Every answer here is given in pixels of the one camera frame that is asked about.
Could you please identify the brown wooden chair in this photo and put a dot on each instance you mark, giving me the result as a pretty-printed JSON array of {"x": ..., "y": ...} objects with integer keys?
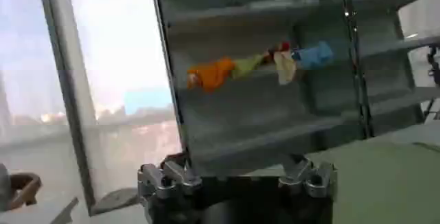
[{"x": 25, "y": 191}]

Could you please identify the grey window frame post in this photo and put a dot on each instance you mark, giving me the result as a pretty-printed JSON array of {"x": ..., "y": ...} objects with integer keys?
[{"x": 74, "y": 91}]

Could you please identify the grey metal shelf with clothes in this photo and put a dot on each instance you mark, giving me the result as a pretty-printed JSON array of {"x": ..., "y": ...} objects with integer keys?
[{"x": 261, "y": 74}]

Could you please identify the empty grey metal shelf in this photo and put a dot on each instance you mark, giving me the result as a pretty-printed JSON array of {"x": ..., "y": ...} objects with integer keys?
[{"x": 395, "y": 57}]

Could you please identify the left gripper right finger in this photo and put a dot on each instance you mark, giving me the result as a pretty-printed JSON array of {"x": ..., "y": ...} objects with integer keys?
[{"x": 314, "y": 179}]

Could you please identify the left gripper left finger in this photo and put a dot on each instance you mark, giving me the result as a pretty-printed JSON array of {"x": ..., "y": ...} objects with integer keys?
[{"x": 161, "y": 179}]

